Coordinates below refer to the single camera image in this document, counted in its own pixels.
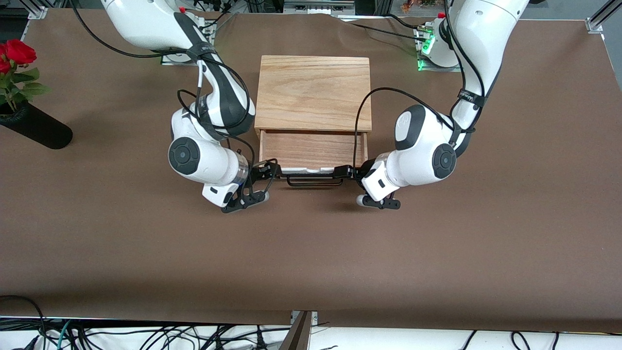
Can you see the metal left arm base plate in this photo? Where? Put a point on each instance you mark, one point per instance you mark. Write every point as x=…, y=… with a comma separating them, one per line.
x=427, y=68

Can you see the light wooden cabinet box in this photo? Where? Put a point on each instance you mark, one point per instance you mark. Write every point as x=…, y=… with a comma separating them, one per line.
x=313, y=92

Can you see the red rose with leaves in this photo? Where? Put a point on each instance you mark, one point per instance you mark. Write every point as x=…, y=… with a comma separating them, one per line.
x=19, y=51

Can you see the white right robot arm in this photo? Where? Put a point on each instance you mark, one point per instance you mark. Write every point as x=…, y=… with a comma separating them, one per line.
x=204, y=160

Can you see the brown table cover sheet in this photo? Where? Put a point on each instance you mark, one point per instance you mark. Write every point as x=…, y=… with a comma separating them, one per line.
x=311, y=253

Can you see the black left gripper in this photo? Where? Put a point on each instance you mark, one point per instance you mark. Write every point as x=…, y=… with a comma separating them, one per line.
x=360, y=172

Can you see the grey metal rail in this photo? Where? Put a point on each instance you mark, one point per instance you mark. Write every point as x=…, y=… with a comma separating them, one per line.
x=318, y=7

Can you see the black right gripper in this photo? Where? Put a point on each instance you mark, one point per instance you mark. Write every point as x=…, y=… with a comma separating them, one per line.
x=257, y=173

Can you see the small metal bracket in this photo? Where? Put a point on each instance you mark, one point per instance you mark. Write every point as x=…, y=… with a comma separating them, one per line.
x=315, y=317

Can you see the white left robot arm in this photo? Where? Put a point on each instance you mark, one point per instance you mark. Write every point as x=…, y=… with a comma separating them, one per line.
x=418, y=165

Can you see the aluminium profile corner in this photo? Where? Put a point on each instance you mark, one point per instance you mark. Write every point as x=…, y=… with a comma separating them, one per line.
x=36, y=10
x=600, y=19

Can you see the black vase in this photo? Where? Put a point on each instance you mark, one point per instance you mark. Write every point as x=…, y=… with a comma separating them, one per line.
x=39, y=129

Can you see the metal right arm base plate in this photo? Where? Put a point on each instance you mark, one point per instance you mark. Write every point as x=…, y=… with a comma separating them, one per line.
x=170, y=59

